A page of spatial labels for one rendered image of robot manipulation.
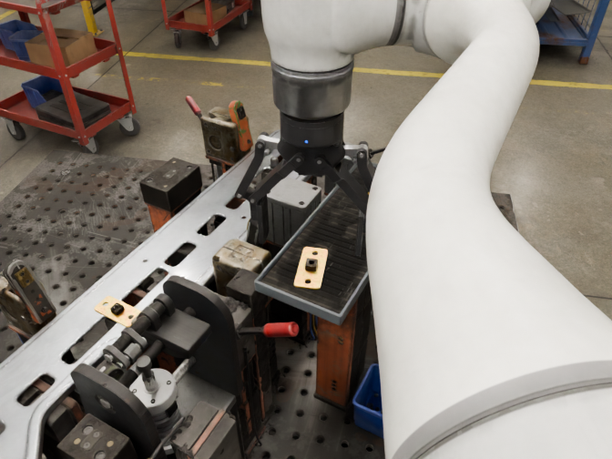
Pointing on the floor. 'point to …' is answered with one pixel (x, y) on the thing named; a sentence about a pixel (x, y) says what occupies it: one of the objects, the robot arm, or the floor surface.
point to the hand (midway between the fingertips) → (311, 237)
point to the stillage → (570, 25)
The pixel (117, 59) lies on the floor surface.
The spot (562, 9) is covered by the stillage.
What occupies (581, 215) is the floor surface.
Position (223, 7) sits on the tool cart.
